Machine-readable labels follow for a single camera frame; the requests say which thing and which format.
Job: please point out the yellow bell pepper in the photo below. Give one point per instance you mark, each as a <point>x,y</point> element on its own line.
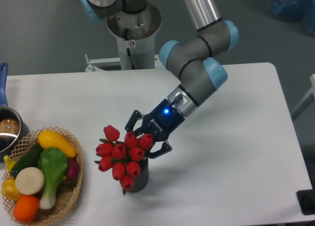
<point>9,189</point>

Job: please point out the black device at table edge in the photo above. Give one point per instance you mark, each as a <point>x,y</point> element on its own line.
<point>306,199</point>

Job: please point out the blue handled saucepan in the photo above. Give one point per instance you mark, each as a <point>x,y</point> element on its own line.
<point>12,127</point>

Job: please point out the orange fruit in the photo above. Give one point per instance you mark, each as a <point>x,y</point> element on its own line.
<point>26,208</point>

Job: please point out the cream round bun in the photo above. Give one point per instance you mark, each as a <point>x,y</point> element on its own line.
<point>29,181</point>

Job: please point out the green bok choy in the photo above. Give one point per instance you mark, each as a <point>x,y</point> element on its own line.
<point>53,164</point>

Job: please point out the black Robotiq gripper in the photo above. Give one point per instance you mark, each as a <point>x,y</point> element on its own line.
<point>160,123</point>

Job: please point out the dark green cucumber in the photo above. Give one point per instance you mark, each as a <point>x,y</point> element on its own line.
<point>28,160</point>

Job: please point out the dark grey ribbed vase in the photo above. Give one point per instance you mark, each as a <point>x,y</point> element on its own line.
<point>141,181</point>

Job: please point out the blue plastic bag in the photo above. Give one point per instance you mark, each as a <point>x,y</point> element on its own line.
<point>294,11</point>

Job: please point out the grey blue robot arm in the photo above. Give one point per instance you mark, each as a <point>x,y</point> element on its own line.
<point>192,62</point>

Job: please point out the yellow squash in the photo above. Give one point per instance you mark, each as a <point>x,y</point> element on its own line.
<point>51,139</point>

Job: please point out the red tulip bouquet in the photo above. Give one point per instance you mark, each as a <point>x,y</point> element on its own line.
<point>122,158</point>

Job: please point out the white frame at right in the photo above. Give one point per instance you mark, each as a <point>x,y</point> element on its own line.
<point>305,101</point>

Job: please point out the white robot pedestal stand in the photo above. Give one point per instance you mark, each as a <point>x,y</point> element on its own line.
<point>135,37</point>

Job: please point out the woven wicker basket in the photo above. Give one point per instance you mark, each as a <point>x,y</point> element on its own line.
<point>67,192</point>

